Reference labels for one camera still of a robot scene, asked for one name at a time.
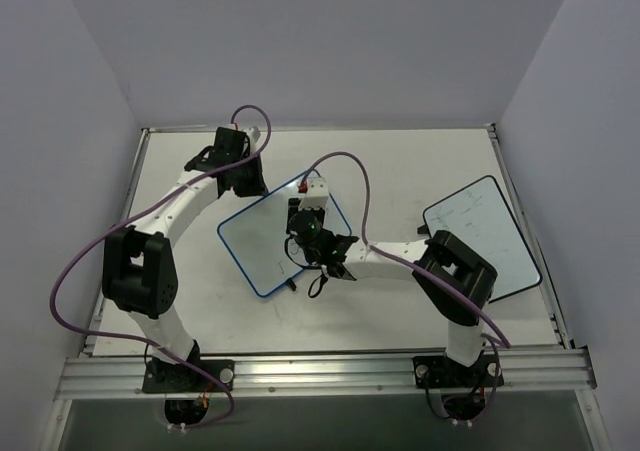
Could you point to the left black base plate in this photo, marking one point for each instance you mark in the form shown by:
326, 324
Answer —
164, 378

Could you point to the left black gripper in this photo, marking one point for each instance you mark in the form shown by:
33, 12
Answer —
248, 182

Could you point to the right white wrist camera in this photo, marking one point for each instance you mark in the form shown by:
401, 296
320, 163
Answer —
314, 193

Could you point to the black framed whiteboard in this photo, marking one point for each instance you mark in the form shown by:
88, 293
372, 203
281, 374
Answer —
480, 216

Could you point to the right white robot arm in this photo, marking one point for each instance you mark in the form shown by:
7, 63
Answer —
456, 279

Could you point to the blue framed whiteboard with writing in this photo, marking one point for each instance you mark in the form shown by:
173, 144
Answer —
255, 237

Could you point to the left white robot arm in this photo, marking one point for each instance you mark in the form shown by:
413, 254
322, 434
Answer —
139, 273

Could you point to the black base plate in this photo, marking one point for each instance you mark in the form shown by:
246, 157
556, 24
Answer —
440, 372
164, 378

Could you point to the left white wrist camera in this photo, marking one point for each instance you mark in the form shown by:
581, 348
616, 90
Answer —
253, 133

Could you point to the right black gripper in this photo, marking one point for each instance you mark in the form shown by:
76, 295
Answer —
296, 216

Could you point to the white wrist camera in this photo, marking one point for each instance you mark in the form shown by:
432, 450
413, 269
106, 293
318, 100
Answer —
314, 193
253, 133

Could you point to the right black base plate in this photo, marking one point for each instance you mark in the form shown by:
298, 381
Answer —
440, 372

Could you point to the aluminium mounting rail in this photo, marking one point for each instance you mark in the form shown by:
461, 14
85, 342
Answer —
255, 376

